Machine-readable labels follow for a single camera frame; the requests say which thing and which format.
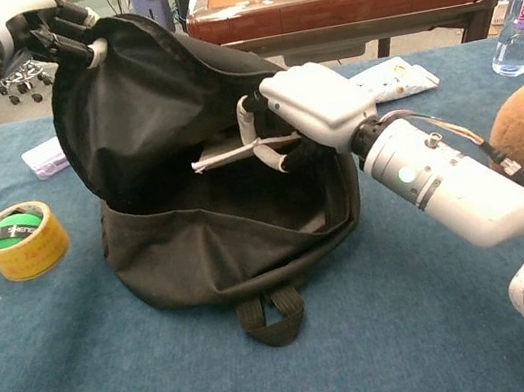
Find blue table cloth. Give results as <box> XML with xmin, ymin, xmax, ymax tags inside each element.
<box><xmin>0</xmin><ymin>30</ymin><xmax>524</xmax><ymax>392</ymax></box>

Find black round stool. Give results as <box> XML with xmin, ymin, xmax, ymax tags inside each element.
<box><xmin>0</xmin><ymin>55</ymin><xmax>58</xmax><ymax>110</ymax></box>

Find black fabric backpack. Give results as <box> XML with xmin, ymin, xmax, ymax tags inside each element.
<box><xmin>36</xmin><ymin>0</ymin><xmax>388</xmax><ymax>379</ymax></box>

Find yellow packing tape roll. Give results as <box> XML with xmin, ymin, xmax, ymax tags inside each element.
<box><xmin>0</xmin><ymin>194</ymin><xmax>76</xmax><ymax>286</ymax></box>

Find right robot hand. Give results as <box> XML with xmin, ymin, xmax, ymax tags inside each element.
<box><xmin>229</xmin><ymin>51</ymin><xmax>387</xmax><ymax>182</ymax></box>

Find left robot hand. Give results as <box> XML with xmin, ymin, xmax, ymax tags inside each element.
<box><xmin>3</xmin><ymin>0</ymin><xmax>112</xmax><ymax>83</ymax></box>

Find green ball with black band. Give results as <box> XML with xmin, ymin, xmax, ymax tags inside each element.
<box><xmin>0</xmin><ymin>209</ymin><xmax>48</xmax><ymax>250</ymax></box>

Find white snack packet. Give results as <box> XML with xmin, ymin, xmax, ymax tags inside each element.
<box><xmin>350</xmin><ymin>50</ymin><xmax>443</xmax><ymax>107</ymax></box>

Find brown mahjong table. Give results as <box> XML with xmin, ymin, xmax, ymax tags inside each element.
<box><xmin>181</xmin><ymin>0</ymin><xmax>521</xmax><ymax>91</ymax></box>

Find small clear plastic case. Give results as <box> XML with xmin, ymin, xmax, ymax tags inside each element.
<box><xmin>18</xmin><ymin>133</ymin><xmax>72</xmax><ymax>184</ymax></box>

